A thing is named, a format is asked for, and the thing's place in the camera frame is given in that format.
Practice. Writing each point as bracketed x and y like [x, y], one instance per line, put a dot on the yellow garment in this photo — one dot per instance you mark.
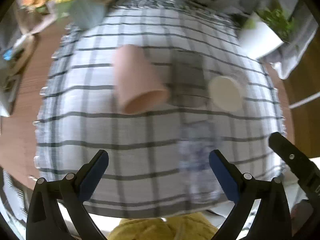
[190, 226]

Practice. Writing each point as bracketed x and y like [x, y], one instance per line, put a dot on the green pothos plant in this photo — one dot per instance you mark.
[279, 21]

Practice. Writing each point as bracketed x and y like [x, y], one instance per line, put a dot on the light blue ribbed vase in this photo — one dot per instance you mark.
[87, 14]

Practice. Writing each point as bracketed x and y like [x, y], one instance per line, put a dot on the smoky transparent square cup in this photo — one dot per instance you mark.
[188, 86]

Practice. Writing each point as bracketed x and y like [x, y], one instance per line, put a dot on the grey plaid tablecloth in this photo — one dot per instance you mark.
[80, 114]

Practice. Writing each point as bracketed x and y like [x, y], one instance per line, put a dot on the white round hoop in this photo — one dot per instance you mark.
[304, 101]

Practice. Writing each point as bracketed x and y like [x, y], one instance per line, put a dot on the white plant pot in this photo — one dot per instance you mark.
[257, 39]

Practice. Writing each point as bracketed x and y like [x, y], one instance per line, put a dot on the patterned paper cup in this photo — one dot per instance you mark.
[226, 93]

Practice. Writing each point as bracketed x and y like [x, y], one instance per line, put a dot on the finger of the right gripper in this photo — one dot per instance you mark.
[300, 165]

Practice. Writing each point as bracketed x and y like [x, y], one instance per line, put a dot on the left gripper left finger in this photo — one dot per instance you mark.
[45, 220]

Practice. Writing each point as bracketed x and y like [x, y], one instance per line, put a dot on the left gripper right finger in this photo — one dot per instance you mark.
[272, 220]

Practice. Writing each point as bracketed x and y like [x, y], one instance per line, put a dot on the pink plastic cup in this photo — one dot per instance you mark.
[138, 86]

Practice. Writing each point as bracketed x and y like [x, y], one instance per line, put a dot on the clear printed glass cup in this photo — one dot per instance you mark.
[197, 141]

